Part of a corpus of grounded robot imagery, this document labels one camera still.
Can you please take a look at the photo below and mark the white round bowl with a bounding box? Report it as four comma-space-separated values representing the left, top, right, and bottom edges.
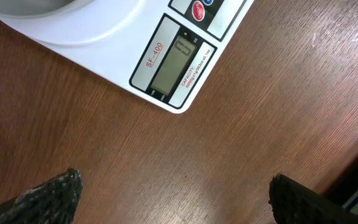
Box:
0, 0, 93, 19

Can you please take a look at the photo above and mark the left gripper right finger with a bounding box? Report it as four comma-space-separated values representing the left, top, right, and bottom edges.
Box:
268, 174, 358, 224

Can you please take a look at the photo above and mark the white digital kitchen scale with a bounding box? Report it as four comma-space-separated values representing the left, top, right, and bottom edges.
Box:
0, 0, 253, 114

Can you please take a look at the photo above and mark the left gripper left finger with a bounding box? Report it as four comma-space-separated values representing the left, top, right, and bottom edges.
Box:
0, 168, 83, 224

